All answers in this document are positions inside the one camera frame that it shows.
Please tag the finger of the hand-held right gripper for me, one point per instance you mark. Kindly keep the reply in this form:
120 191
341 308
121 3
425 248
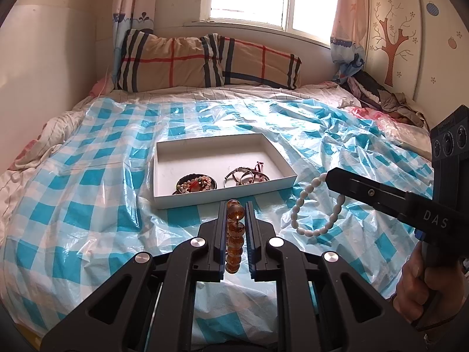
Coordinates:
359 189

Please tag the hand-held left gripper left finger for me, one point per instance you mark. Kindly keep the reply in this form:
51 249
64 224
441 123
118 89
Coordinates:
221 244

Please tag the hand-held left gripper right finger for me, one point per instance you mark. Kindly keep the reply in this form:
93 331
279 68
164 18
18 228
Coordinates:
250 244

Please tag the engraved silver bangle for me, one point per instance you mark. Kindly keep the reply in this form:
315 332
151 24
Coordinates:
244 180

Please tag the plain silver bangle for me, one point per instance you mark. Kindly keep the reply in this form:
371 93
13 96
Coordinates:
230 178

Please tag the white cardboard box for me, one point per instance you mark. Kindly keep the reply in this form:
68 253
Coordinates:
205 154

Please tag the person's right hand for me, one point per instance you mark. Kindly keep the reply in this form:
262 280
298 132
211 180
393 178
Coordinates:
408 289

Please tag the pile of clothes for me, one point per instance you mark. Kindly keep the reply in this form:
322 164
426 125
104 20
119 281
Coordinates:
381 97

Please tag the blue checkered plastic sheet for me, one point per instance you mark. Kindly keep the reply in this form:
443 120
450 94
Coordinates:
91 190

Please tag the plaid pillow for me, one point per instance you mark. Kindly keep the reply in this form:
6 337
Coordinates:
165 62
263 64

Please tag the printed curtain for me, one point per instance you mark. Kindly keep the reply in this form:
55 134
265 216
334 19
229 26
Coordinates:
348 18
133 3

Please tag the pink cloth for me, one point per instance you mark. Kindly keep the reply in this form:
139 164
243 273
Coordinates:
99 86

